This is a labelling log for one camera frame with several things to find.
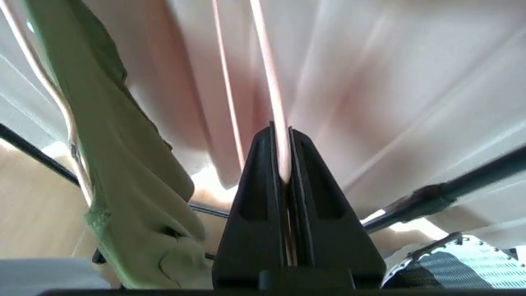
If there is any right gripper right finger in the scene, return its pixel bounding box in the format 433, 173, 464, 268
287, 127, 387, 289

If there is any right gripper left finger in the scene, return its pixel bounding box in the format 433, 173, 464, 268
211, 122, 289, 289

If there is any green long-sleeved shirt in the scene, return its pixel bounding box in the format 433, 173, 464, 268
24, 0, 214, 290

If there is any black clothes rack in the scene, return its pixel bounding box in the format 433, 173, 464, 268
0, 122, 526, 265

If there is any white laundry basket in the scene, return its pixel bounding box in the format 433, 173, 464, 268
381, 232, 526, 289

